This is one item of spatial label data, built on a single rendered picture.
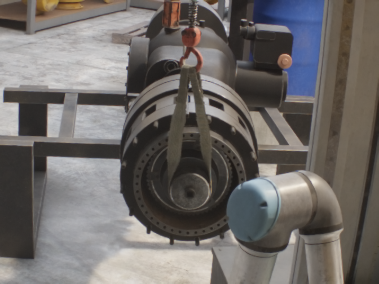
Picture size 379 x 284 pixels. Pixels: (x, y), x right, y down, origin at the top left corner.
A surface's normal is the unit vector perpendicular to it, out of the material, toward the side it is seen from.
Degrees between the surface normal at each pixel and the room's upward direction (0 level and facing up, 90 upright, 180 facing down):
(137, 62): 56
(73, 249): 0
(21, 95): 90
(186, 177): 90
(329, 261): 71
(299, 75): 90
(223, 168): 90
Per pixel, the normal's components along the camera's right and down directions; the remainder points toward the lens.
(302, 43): 0.31, 0.33
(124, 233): 0.07, -0.95
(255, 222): -0.80, 0.00
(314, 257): -0.63, 0.10
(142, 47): 0.07, -0.61
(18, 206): 0.11, 0.33
